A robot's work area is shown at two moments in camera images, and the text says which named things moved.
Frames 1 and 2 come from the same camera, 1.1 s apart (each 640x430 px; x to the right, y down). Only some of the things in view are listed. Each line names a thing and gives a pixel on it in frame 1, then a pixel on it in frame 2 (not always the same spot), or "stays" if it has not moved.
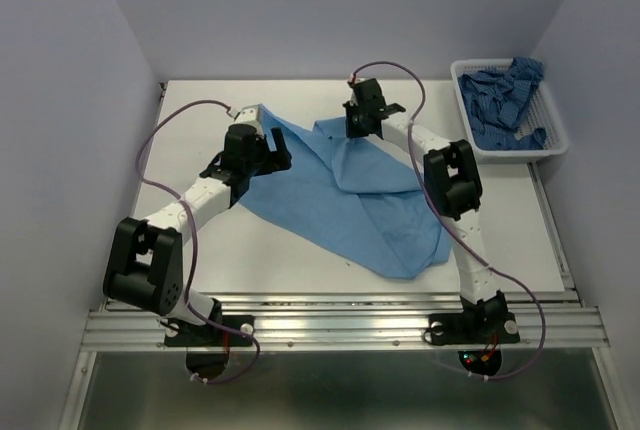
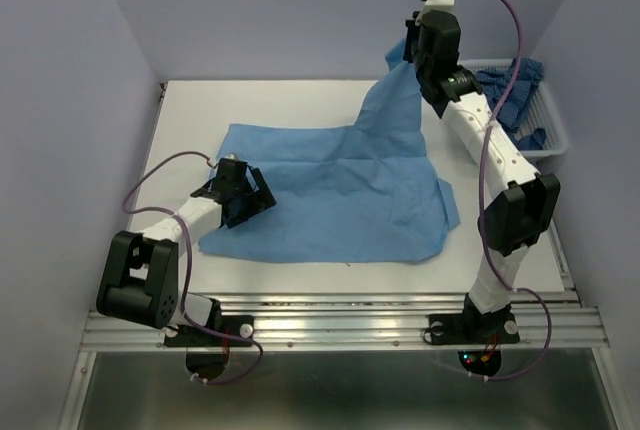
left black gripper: [279, 160] → [263, 196]
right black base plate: [479, 328] stays
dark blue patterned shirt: [495, 100] stays
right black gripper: [351, 130] → [411, 29]
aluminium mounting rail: [545, 319] stays
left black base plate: [184, 334] stays
